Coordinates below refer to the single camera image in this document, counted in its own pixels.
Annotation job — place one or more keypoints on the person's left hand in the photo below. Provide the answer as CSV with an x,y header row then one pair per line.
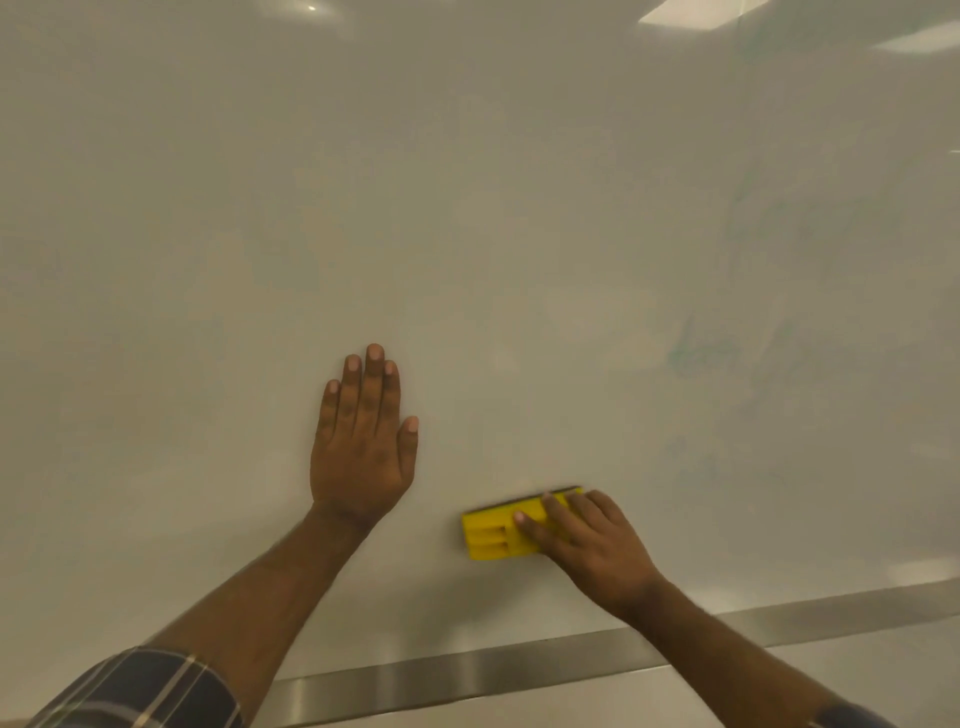
x,y
360,465

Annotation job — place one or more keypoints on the person's right hand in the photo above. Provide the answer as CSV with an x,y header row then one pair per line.
x,y
600,555

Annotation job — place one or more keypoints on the person's right thumb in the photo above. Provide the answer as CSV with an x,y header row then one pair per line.
x,y
534,531

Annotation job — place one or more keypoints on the person's left thumb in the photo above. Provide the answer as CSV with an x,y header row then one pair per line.
x,y
407,450

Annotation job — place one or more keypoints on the person's left middle finger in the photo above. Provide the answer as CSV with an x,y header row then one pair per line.
x,y
373,390

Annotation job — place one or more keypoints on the person's left little finger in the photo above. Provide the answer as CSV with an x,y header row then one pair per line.
x,y
328,412

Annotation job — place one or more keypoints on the yellow whiteboard eraser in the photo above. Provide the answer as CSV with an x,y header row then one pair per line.
x,y
491,532

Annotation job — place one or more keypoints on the person's right forearm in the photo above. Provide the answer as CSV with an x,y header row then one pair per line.
x,y
720,660

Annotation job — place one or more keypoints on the person's left forearm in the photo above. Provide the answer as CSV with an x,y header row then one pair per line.
x,y
270,592

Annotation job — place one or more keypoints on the metal whiteboard tray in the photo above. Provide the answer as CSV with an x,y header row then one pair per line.
x,y
450,667

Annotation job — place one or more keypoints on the white whiteboard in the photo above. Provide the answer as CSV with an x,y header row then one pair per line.
x,y
525,225

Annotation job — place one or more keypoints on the plaid left shirt sleeve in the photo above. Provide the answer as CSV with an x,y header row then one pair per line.
x,y
142,694

